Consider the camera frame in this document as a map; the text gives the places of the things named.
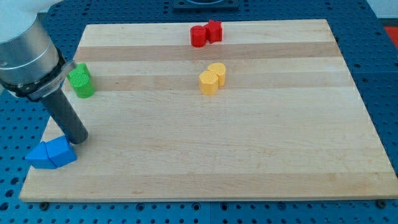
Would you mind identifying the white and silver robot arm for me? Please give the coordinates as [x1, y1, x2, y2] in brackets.
[1, 0, 76, 101]

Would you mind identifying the wooden board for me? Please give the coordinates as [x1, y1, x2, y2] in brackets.
[20, 19, 397, 202]

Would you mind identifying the blue triangle block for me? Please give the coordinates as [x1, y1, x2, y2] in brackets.
[25, 141, 57, 169]

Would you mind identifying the yellow hexagon block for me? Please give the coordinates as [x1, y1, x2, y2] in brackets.
[199, 70, 219, 95]

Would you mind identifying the red cylinder block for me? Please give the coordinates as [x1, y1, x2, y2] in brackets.
[190, 26, 207, 47]

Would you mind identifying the red star block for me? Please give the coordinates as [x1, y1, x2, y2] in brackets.
[204, 20, 223, 44]

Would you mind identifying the green cylinder block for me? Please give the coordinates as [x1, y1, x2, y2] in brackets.
[69, 73, 95, 98]

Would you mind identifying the green block behind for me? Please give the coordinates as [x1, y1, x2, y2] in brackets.
[67, 63, 91, 80]

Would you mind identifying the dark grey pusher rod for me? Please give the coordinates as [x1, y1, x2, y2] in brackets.
[41, 88, 88, 144]

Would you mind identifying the blue cube block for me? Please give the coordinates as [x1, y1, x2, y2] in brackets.
[46, 136, 77, 168]

